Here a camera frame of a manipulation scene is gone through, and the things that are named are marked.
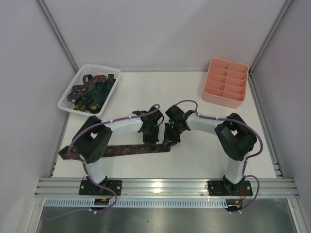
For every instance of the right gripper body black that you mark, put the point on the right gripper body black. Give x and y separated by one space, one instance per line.
170 136

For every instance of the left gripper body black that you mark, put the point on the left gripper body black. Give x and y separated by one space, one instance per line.
150 137

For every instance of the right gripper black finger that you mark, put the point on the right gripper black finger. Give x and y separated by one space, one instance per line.
173 143
167 144

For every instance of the dark brown floral tie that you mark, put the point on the dark brown floral tie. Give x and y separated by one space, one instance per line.
115 150

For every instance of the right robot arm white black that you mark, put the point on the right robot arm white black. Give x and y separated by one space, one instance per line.
235 137

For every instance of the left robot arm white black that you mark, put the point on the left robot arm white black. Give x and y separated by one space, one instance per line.
91 142

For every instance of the dark green tie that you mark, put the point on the dark green tie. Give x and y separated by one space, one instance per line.
97 97

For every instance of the pink divided organizer tray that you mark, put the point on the pink divided organizer tray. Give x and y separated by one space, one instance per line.
225 83

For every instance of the navy tie with red dots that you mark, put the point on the navy tie with red dots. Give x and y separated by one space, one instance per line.
89 83

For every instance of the white plastic basket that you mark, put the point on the white plastic basket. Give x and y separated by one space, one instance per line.
80 106

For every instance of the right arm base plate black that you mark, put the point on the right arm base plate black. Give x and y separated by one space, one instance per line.
216 188

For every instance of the white slotted cable duct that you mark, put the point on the white slotted cable duct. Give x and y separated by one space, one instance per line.
139 203

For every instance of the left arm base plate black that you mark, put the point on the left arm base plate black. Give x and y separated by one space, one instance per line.
87 188

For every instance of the right aluminium corner post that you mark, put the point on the right aluminium corner post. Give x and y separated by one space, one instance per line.
275 26

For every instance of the aluminium corner post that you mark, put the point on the aluminium corner post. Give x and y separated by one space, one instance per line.
56 32
275 26

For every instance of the aluminium mounting rail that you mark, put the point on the aluminium mounting rail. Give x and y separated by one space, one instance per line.
165 188

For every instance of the left aluminium corner post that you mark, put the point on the left aluminium corner post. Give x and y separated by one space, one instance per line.
56 32

